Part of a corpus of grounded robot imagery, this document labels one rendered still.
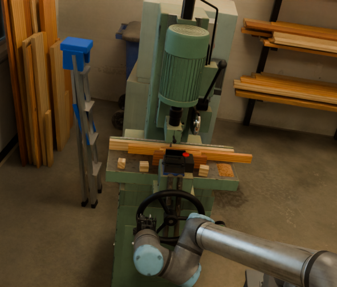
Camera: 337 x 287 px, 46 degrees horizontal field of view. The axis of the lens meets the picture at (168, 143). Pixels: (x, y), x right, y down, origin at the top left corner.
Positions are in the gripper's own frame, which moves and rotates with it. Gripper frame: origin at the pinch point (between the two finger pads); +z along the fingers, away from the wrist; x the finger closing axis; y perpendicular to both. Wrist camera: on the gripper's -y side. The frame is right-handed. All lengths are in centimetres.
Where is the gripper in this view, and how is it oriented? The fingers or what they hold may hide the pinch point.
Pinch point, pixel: (143, 223)
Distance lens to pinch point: 163.3
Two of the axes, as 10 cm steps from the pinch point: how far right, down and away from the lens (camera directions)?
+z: -0.9, -1.9, 9.8
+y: 1.0, -9.8, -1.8
